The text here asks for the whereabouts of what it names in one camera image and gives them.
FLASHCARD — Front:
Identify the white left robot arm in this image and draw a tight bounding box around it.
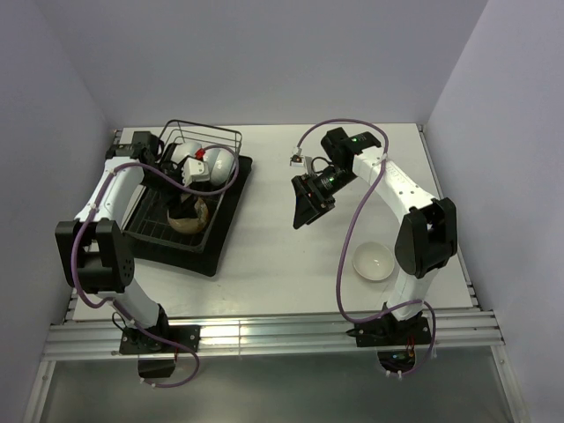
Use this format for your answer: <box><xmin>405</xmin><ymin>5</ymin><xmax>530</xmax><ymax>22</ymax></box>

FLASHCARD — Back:
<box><xmin>55</xmin><ymin>131</ymin><xmax>201</xmax><ymax>352</ymax></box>

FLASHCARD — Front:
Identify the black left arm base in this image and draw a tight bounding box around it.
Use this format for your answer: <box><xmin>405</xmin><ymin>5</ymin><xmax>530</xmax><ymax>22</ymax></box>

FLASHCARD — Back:
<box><xmin>110</xmin><ymin>311</ymin><xmax>201</xmax><ymax>381</ymax></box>

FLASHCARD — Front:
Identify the black wire dish rack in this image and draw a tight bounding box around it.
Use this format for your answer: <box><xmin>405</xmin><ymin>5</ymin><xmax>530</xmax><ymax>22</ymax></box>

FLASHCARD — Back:
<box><xmin>124</xmin><ymin>120</ymin><xmax>243</xmax><ymax>253</ymax></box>

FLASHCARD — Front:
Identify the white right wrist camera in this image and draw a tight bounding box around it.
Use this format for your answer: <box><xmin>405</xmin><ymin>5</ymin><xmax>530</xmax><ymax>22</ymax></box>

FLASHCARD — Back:
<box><xmin>289</xmin><ymin>146</ymin><xmax>312</xmax><ymax>172</ymax></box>

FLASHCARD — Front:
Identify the aluminium front rail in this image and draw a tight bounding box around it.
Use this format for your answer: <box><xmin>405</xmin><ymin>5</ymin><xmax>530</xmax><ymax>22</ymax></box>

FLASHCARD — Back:
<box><xmin>41</xmin><ymin>309</ymin><xmax>504</xmax><ymax>361</ymax></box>

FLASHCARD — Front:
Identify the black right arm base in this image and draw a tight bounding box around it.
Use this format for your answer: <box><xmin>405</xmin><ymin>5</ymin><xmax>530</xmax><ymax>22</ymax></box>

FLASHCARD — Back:
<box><xmin>346</xmin><ymin>313</ymin><xmax>432</xmax><ymax>373</ymax></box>

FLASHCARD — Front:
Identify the cream bowl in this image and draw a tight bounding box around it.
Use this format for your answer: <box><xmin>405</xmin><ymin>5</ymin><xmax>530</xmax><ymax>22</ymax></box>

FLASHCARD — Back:
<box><xmin>167</xmin><ymin>194</ymin><xmax>210</xmax><ymax>234</ymax></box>

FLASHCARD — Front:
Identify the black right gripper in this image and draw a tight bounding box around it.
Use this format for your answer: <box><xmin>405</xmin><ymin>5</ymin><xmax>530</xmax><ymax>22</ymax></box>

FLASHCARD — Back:
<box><xmin>292</xmin><ymin>165</ymin><xmax>358</xmax><ymax>229</ymax></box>

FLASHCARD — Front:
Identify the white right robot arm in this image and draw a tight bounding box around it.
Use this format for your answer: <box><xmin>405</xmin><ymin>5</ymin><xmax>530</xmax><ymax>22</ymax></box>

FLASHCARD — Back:
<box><xmin>290</xmin><ymin>124</ymin><xmax>457</xmax><ymax>344</ymax></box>

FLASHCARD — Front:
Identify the black drip tray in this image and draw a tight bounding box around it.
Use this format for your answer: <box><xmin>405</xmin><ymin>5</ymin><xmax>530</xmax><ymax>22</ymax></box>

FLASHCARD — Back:
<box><xmin>123</xmin><ymin>155</ymin><xmax>253</xmax><ymax>277</ymax></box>

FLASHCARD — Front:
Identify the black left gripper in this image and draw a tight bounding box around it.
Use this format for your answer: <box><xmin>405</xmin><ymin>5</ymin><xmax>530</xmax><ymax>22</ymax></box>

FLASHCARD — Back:
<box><xmin>140</xmin><ymin>162</ymin><xmax>198</xmax><ymax>219</ymax></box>

